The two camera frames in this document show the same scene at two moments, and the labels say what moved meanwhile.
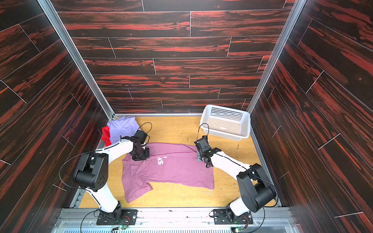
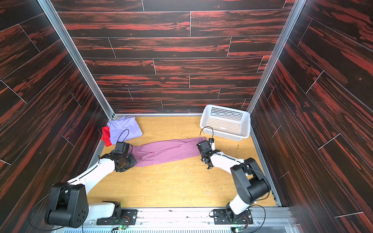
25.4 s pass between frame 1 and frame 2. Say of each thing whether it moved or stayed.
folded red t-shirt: stayed
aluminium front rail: stayed
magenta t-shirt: moved
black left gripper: moved
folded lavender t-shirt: stayed
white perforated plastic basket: stayed
